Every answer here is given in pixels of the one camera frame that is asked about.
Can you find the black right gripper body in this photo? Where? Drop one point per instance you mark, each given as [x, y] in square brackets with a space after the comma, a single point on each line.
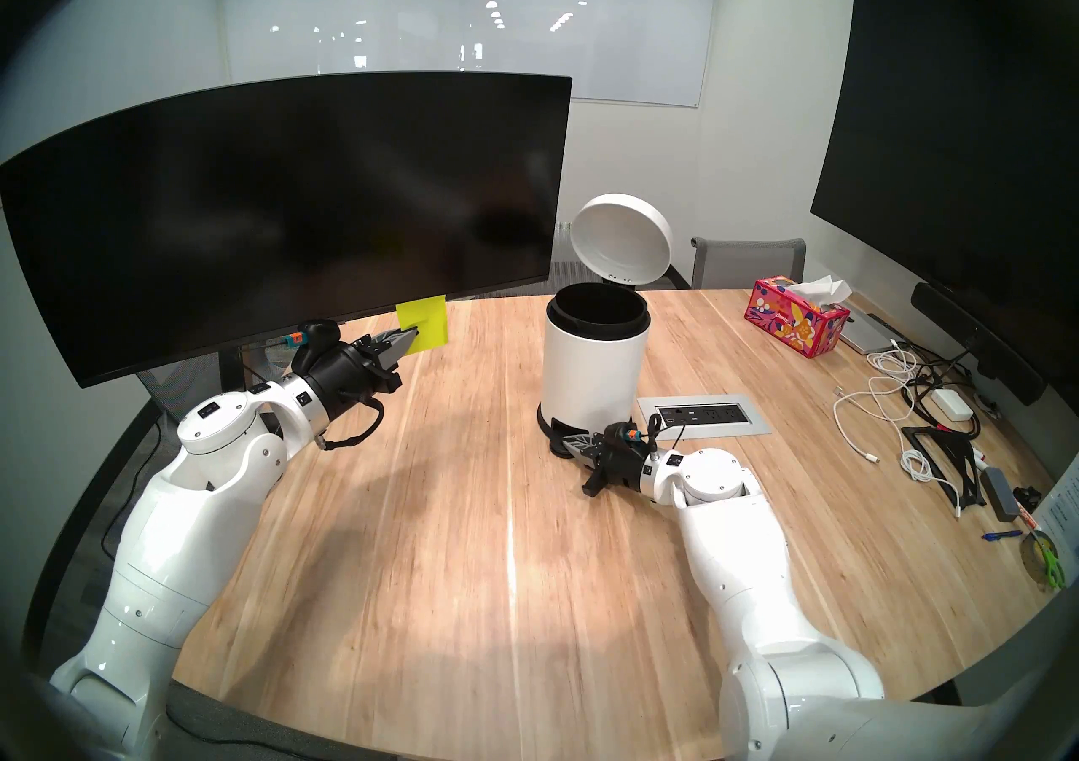
[624, 464]

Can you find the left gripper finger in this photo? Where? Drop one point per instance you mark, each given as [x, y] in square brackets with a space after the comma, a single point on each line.
[398, 352]
[398, 337]

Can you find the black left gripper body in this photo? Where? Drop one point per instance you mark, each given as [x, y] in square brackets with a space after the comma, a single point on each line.
[346, 380]

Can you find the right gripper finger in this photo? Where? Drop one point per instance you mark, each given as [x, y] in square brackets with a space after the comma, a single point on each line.
[586, 438]
[588, 451]

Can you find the yellow sticky note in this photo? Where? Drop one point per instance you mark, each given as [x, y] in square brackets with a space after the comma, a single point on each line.
[426, 319]

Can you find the white pedal trash can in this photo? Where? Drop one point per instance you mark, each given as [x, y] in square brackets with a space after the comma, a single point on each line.
[590, 363]

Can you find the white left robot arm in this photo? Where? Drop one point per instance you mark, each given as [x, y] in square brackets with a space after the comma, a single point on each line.
[169, 548]

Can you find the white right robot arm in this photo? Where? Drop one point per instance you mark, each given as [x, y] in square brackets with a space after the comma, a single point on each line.
[742, 548]

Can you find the curved black monitor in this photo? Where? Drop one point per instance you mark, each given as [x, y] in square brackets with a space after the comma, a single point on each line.
[295, 203]

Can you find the white table power outlet box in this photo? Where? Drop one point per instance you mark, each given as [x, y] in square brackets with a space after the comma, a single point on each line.
[750, 418]

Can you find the red patterned tissue box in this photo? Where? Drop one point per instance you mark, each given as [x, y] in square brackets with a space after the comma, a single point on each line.
[792, 321]

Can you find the silver laptop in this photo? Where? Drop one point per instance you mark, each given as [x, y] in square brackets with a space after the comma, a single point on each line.
[868, 333]

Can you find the white power adapter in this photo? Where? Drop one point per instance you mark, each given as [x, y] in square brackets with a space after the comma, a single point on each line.
[952, 403]

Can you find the glass whiteboard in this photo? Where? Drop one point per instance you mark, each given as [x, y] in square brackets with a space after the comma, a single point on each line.
[421, 0]

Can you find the black folding laptop stand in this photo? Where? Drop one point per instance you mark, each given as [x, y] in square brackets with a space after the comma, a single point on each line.
[963, 473]

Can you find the black video sound bar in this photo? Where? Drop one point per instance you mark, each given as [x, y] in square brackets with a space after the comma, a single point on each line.
[969, 338]

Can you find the grey adapter hub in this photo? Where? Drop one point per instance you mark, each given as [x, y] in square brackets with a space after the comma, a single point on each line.
[1001, 494]

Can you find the blue pen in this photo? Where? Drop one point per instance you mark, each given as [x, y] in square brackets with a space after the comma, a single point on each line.
[1001, 534]

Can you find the small black adapter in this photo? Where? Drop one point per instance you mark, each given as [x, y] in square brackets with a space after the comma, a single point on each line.
[1028, 496]

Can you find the tape roll with green scissors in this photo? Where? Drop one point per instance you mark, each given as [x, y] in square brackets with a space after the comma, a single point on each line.
[1044, 561]

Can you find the white paper sheet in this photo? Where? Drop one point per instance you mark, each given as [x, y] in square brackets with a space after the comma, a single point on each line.
[1064, 506]

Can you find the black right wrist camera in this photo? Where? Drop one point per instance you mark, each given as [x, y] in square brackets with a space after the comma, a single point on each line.
[620, 431]

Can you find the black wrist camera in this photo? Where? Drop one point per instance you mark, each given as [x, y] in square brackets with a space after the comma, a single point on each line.
[319, 339]
[620, 431]

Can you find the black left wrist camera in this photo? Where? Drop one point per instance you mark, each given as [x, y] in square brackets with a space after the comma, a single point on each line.
[319, 339]

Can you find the large black wall display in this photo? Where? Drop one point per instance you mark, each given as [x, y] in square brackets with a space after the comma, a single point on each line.
[944, 135]

